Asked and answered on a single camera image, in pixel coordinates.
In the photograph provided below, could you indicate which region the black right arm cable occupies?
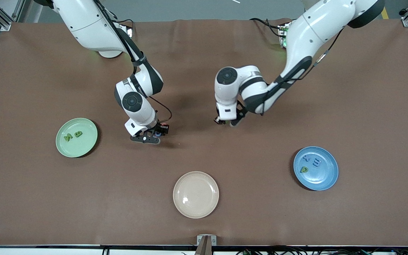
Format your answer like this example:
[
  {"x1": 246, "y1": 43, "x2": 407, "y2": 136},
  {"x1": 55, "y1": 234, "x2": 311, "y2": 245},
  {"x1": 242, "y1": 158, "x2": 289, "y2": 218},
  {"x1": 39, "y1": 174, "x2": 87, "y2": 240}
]
[{"x1": 94, "y1": 0, "x2": 172, "y2": 123}]

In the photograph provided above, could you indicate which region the blue plate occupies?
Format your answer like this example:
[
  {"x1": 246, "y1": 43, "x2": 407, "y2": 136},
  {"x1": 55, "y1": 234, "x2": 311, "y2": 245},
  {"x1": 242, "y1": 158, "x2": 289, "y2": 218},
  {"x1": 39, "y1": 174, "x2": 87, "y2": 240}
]
[{"x1": 293, "y1": 146, "x2": 339, "y2": 191}]

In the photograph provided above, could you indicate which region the white table edge rail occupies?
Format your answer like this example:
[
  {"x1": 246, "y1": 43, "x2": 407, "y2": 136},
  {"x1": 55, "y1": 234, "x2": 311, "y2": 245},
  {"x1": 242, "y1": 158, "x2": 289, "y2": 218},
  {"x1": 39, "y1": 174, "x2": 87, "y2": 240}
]
[{"x1": 0, "y1": 244, "x2": 408, "y2": 255}]

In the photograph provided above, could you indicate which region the beige plate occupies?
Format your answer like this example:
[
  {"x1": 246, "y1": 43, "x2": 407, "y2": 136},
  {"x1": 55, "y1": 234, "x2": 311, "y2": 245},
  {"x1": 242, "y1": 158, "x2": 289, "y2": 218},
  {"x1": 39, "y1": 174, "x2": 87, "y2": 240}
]
[{"x1": 173, "y1": 171, "x2": 220, "y2": 219}]

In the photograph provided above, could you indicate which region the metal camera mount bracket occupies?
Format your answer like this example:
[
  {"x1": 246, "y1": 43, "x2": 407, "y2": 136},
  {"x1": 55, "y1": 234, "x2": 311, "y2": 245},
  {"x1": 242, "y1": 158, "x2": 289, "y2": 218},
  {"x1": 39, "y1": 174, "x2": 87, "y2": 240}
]
[{"x1": 195, "y1": 234, "x2": 217, "y2": 255}]

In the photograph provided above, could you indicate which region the brown table cover sheet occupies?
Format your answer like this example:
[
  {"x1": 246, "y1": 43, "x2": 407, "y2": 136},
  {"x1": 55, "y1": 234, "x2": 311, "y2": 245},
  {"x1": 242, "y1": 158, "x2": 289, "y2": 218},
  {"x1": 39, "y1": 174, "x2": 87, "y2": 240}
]
[{"x1": 0, "y1": 18, "x2": 408, "y2": 247}]

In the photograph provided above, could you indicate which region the metal base connector bracket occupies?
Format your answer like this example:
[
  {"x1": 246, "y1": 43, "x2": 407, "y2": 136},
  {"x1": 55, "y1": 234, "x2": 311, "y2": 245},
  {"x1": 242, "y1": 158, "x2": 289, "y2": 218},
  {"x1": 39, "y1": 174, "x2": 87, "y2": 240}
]
[
  {"x1": 119, "y1": 23, "x2": 134, "y2": 38},
  {"x1": 278, "y1": 22, "x2": 291, "y2": 48}
]

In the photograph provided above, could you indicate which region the light green plate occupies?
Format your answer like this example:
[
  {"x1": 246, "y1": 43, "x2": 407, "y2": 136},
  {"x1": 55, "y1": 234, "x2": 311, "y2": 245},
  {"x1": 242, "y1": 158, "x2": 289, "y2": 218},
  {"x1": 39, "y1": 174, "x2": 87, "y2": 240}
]
[{"x1": 55, "y1": 118, "x2": 98, "y2": 158}]

